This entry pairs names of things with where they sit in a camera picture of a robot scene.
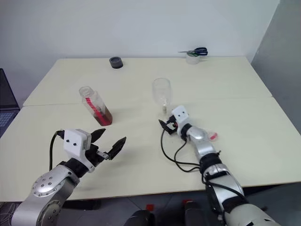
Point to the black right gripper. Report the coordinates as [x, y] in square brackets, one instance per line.
[172, 124]

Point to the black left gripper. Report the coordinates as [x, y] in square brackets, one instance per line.
[92, 154]

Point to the bottle with red liquid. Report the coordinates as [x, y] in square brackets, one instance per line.
[97, 108]

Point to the clear wine glass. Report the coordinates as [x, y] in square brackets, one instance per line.
[161, 91]

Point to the white bottle cap red tape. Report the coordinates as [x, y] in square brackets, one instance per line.
[213, 136]

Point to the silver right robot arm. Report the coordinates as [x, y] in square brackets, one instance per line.
[211, 160]

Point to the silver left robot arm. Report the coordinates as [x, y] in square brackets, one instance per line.
[51, 188]

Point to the white tape roll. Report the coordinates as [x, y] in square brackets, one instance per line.
[192, 58]

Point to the small red marker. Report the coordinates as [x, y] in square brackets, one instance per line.
[150, 207]

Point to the black round tape roll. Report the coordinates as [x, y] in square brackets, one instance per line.
[116, 63]

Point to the dark rounded shape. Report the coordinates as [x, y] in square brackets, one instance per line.
[141, 219]
[196, 215]

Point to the dark grey laptop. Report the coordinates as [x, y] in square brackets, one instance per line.
[7, 103]

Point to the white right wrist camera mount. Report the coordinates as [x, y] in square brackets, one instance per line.
[181, 115]

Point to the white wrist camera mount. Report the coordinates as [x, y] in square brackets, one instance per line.
[181, 115]
[74, 142]

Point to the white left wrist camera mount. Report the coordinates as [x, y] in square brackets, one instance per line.
[74, 142]

